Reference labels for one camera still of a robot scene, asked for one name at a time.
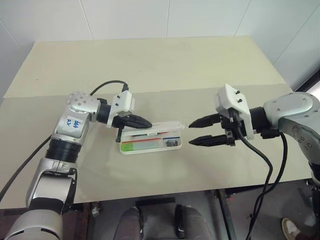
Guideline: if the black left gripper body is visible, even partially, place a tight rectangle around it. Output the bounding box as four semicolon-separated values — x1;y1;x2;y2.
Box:
111;114;130;143

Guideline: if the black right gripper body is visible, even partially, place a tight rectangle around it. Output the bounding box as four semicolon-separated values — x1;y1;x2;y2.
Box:
220;108;248;148

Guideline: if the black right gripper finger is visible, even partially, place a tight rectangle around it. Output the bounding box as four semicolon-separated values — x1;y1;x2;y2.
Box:
188;134;229;148
188;113;223;129

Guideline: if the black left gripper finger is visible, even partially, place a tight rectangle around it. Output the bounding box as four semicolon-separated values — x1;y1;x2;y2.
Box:
127;115;153;127
124;120;151;130

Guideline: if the white hinged pencil case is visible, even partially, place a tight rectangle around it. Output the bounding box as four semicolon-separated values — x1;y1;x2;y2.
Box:
119;120;189;156

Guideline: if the dark grey metal part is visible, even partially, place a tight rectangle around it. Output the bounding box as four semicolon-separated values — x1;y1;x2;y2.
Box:
164;139;180;149

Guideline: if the metal table leg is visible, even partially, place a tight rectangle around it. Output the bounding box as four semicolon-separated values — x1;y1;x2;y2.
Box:
211;189;237;240

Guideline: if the black crossbar under table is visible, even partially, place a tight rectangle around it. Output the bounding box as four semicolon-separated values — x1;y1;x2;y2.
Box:
135;197;176;206

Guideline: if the dark grey rounded shape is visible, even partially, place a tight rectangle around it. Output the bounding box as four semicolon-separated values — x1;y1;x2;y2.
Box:
116;206;144;240
174;204;209;240

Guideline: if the white and brown shoe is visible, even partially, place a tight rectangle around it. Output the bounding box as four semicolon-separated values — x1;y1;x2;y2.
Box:
281;217;305;239

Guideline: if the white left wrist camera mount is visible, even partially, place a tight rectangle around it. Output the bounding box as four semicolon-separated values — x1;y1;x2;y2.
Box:
105;90;136;129

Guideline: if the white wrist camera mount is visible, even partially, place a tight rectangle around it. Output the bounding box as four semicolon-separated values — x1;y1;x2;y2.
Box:
215;83;257;140
105;90;136;129

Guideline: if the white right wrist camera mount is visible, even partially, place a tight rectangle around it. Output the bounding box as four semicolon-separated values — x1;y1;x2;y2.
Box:
215;83;257;140

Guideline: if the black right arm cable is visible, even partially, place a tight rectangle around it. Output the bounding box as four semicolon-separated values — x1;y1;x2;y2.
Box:
229;112;273;240
252;131;287;221

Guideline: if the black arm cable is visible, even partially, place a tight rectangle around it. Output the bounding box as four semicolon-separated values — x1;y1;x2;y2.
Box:
229;112;273;240
0;79;130;199
252;131;287;221

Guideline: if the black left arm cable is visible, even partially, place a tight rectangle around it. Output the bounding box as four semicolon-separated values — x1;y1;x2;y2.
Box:
0;79;130;199

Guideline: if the dark door frame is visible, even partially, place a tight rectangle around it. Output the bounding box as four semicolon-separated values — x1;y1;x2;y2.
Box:
294;72;320;93

